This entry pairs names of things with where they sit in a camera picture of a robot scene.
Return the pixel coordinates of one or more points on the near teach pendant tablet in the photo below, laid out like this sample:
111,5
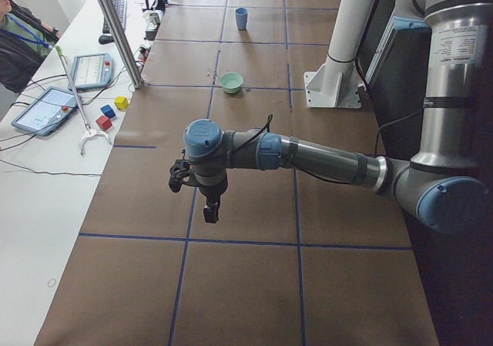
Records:
47,113

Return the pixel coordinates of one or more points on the brown paper table cover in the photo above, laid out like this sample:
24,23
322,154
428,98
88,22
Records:
292,260

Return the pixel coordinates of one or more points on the blue-grey plastic cup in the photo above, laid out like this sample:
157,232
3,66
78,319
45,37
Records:
241,15

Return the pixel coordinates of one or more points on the teach pendant tablet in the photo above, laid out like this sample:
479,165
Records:
47,113
93,71

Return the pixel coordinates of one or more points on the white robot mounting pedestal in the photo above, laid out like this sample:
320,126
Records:
334,84

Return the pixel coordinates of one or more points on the steel cylinder weight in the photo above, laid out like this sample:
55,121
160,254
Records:
155,18

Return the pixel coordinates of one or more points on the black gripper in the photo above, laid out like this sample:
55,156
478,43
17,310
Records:
211,193

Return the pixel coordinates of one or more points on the aluminium frame post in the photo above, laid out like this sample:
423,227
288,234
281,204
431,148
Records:
121,42

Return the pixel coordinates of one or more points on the blue cube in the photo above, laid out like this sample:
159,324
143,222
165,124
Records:
108,111

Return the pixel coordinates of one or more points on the mint green bowl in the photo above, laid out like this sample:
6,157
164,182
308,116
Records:
231,82

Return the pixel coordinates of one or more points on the far teach pendant tablet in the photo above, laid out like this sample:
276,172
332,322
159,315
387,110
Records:
93,71

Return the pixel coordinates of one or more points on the yellow cube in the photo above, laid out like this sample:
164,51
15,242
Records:
121,103

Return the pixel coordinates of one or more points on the seated person green shirt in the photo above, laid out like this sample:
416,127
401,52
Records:
25,43

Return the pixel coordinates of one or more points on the black computer mouse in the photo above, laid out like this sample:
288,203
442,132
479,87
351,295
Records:
105,39

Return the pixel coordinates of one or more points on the white grabber reaching stick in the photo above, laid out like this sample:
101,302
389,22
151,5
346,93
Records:
90,132

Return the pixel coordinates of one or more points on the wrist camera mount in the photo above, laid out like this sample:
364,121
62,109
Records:
179,175

